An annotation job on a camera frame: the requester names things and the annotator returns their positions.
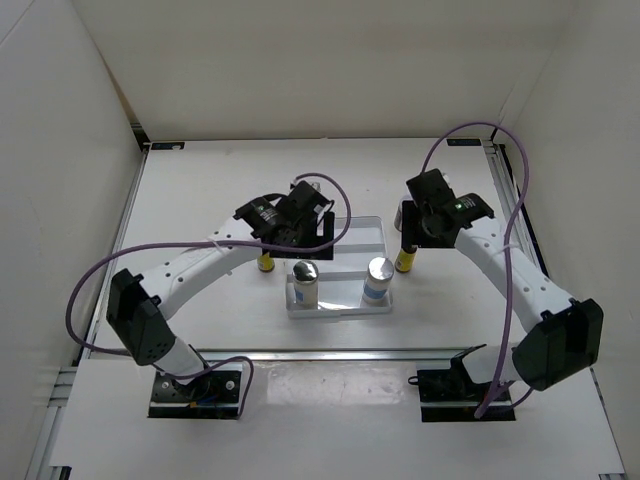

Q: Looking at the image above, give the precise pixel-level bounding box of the white silver-cap bottle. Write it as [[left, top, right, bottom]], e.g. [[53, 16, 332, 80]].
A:
[[362, 257, 395, 305], [292, 260, 319, 308]]

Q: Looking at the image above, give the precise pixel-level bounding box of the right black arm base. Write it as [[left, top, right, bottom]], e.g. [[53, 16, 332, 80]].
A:
[[408, 344, 516, 423]]

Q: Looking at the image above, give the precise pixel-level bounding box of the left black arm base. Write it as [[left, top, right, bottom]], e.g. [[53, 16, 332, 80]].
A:
[[147, 356, 255, 420]]

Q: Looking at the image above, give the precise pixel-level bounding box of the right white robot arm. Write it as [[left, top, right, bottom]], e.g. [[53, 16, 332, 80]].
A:
[[401, 169, 604, 400]]

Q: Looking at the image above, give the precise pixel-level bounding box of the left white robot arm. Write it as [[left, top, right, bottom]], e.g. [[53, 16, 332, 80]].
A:
[[106, 181, 335, 400]]

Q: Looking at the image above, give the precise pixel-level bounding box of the right brown spice jar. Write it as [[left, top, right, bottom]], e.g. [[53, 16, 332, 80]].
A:
[[394, 202, 403, 232]]

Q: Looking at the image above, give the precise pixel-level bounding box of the left yellow small bottle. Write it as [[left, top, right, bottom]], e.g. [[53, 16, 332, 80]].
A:
[[257, 253, 275, 273]]

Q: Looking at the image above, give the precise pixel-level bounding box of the yellow small bottle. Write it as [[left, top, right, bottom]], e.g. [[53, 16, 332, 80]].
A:
[[394, 247, 417, 273], [257, 253, 275, 273]]

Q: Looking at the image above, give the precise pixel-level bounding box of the right yellow small bottle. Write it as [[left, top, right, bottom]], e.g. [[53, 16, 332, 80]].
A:
[[394, 247, 417, 273]]

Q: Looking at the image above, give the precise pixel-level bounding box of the white divided tray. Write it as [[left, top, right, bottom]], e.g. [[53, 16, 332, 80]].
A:
[[285, 216, 393, 319]]

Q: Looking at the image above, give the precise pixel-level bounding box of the right blue corner label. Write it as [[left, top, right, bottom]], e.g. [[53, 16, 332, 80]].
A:
[[446, 138, 482, 147]]

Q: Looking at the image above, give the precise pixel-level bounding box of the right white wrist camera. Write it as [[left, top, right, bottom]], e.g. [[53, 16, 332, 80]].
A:
[[442, 172, 452, 188]]

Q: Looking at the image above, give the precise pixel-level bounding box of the aluminium front rail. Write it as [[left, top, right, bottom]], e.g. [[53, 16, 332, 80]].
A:
[[197, 347, 521, 364]]

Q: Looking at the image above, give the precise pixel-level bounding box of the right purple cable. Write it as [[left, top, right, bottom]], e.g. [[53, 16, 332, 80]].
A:
[[421, 121, 539, 420]]

